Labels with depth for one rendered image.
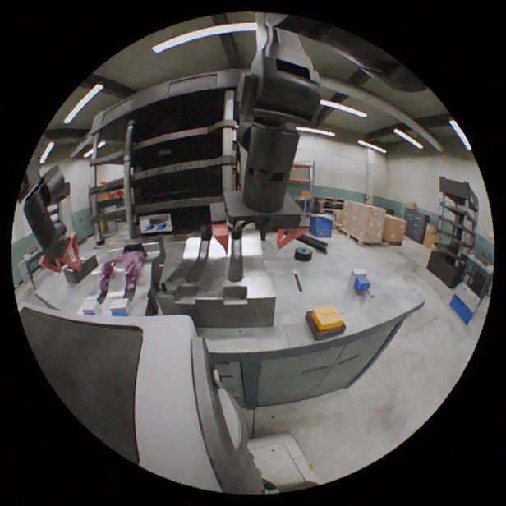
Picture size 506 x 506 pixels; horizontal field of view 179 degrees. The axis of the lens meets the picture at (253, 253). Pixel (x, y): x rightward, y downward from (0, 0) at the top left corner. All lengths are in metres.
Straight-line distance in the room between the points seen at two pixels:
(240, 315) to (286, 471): 0.74
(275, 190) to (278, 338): 0.30
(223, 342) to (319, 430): 0.93
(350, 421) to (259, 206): 1.23
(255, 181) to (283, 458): 0.89
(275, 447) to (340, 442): 0.50
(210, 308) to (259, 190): 0.26
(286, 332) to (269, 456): 0.62
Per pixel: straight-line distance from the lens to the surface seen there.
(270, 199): 0.21
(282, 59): 0.21
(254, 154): 0.19
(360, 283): 0.57
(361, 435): 1.27
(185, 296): 0.41
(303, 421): 1.14
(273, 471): 0.84
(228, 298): 0.39
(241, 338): 0.38
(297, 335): 0.40
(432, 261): 4.19
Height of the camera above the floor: 1.10
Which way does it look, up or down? 22 degrees down
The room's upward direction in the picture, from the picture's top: straight up
